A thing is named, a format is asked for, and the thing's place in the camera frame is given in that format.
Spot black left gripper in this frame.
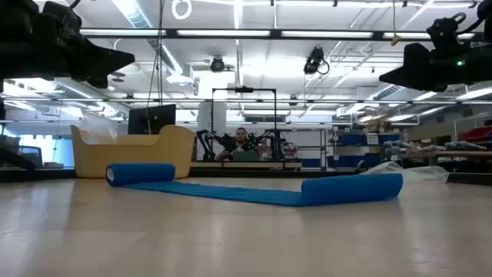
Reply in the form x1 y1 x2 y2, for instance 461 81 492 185
22 0 136 90

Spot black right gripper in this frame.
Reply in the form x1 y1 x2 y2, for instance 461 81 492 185
378 11 492 94

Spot clear plastic bag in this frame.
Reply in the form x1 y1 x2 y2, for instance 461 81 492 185
361 160 450 184
78 113 118 145

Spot blue elastic bandage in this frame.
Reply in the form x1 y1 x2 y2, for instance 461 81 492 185
105 162 404 208

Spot black computer monitor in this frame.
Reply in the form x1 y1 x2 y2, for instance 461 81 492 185
128 103 177 135

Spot red storage bin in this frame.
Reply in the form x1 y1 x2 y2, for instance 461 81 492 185
459 125 492 144

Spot wooden workbench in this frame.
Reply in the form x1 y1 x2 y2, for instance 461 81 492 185
399 148 492 165

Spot metal shelving with blue bins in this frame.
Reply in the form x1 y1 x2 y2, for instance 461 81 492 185
330 128 404 170

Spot yellow plastic bin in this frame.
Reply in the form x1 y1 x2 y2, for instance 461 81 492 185
70 125 197 180

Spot person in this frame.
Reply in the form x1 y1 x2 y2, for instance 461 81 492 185
214 126 261 162

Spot white hanging ring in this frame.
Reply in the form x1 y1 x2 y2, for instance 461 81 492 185
171 0 193 21

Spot black ceiling camera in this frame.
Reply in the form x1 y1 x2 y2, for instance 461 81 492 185
303 45 331 76
209 56 227 74

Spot black background rig frame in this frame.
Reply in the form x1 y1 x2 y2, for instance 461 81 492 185
211 86 278 134

